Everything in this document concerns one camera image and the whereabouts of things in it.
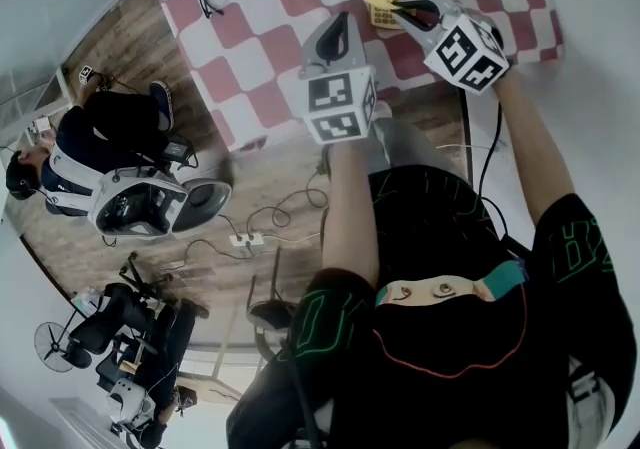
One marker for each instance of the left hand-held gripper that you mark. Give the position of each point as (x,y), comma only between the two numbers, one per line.
(335,97)

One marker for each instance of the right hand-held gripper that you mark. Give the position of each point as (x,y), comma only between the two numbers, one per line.
(467,54)

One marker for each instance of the white power strip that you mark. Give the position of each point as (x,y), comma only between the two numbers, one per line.
(246,239)

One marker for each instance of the red white checkered tablecloth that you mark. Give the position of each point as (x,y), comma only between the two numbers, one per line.
(280,2)

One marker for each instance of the black power box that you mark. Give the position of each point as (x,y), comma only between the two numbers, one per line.
(175,151)

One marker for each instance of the person's black printed shirt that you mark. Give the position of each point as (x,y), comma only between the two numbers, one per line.
(450,337)

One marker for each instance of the person's left forearm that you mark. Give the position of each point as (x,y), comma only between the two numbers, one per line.
(350,212)

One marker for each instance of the black stool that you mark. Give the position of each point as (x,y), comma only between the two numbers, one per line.
(270,309)

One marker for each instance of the black table leg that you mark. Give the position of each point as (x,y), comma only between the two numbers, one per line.
(465,132)

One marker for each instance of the black floor fan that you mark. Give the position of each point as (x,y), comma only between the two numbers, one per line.
(52,347)

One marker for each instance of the person's right forearm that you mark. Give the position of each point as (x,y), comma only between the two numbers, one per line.
(530,137)

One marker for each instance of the yellow calculator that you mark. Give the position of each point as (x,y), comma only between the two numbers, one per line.
(382,19)

